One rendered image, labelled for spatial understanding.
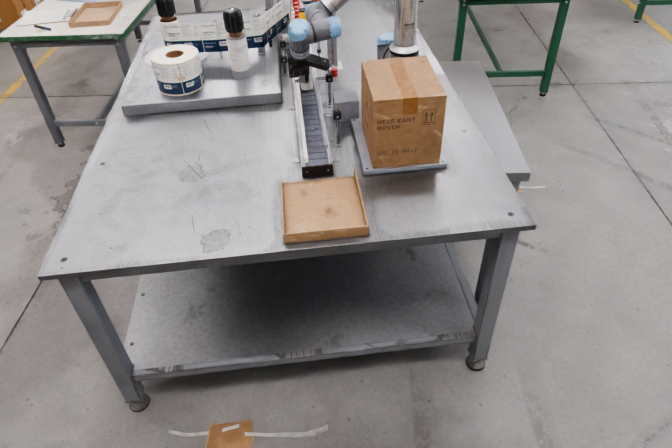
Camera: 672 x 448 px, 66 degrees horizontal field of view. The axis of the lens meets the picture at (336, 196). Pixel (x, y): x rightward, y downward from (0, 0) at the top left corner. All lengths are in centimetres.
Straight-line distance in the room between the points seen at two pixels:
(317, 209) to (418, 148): 41
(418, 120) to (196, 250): 82
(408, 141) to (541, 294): 118
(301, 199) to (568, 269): 154
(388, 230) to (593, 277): 144
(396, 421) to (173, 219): 114
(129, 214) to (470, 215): 111
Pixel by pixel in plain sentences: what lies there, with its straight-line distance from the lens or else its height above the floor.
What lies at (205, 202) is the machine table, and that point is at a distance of 180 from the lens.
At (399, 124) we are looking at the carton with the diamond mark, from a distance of 175.
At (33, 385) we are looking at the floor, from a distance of 263.
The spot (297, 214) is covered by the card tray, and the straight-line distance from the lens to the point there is 168.
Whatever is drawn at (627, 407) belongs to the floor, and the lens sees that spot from 244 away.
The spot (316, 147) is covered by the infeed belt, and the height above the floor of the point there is 88.
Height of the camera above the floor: 194
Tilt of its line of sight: 39 degrees down
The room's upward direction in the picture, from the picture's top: 3 degrees counter-clockwise
